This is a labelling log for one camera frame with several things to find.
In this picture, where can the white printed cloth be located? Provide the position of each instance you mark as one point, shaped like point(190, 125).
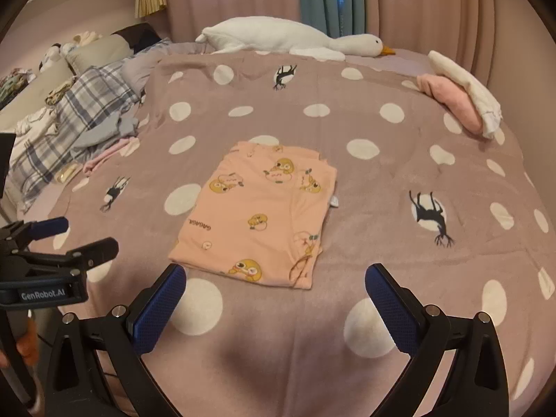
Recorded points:
point(37, 126)

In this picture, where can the plaid quilt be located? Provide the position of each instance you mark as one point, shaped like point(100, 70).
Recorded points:
point(87, 95)

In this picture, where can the small clear case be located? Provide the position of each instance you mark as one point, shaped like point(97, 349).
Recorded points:
point(70, 172)

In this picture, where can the white goose plush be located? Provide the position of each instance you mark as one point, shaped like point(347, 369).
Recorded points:
point(269, 34)

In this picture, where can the orange cartoon print shirt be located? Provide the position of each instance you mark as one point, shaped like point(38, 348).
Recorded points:
point(252, 200)

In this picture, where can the white folded cloth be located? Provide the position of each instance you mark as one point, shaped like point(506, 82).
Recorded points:
point(469, 82)

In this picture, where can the black flat object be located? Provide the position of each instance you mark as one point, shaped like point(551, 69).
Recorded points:
point(6, 165)

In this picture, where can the person's left hand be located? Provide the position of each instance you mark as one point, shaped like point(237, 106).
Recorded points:
point(29, 343)

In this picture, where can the dark brown cloth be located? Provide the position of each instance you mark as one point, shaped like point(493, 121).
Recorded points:
point(139, 34)

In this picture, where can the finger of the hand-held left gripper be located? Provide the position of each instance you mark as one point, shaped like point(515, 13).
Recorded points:
point(93, 254)
point(47, 228)

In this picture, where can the white plush toy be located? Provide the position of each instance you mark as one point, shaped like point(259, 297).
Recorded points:
point(69, 45)

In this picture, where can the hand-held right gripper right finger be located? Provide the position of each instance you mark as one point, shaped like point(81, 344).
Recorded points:
point(384, 308)

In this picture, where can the pink garment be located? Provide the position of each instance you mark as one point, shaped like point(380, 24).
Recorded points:
point(104, 156)

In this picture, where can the floral cloth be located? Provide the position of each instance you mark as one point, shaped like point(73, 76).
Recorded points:
point(15, 87)

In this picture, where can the mauve polka dot blanket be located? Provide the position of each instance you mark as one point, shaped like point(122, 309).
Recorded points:
point(347, 108)

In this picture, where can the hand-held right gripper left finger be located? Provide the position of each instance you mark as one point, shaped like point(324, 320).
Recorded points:
point(158, 308)

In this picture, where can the lilac duvet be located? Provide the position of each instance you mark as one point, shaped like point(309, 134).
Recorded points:
point(139, 74)

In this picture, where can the grey garment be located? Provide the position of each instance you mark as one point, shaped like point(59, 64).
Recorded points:
point(108, 130)

